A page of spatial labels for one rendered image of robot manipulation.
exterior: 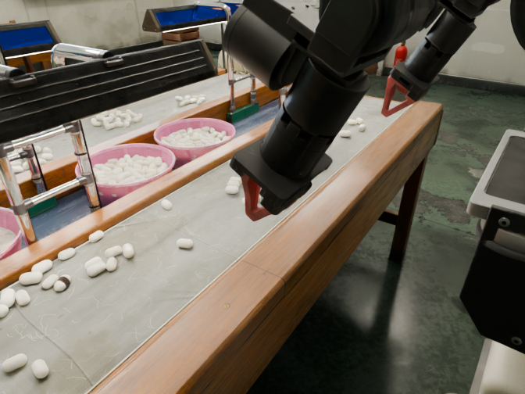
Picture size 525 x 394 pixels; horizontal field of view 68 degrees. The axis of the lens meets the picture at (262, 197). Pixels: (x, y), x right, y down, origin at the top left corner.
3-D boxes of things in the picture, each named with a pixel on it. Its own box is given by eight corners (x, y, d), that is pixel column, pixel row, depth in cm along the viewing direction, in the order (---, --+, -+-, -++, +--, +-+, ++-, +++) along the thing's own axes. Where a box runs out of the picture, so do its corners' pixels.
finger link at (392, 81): (366, 107, 75) (396, 66, 69) (380, 98, 80) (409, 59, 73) (393, 130, 74) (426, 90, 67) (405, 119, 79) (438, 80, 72)
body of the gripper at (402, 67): (387, 75, 67) (415, 37, 62) (406, 64, 75) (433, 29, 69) (416, 98, 66) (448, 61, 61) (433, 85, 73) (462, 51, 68)
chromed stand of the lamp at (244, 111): (258, 111, 177) (258, 0, 154) (231, 123, 162) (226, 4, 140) (226, 103, 186) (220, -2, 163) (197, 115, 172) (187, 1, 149)
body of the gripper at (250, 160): (224, 167, 37) (252, 106, 32) (282, 134, 44) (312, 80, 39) (274, 213, 36) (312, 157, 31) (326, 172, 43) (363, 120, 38)
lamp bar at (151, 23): (259, 16, 179) (259, -2, 176) (158, 33, 135) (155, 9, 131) (245, 15, 183) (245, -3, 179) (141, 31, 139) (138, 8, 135)
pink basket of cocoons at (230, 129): (251, 153, 137) (251, 127, 132) (200, 184, 118) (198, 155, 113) (194, 137, 150) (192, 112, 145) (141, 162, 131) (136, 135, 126)
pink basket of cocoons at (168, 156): (192, 175, 123) (189, 147, 118) (153, 222, 101) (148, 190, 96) (115, 166, 128) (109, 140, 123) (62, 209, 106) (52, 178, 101)
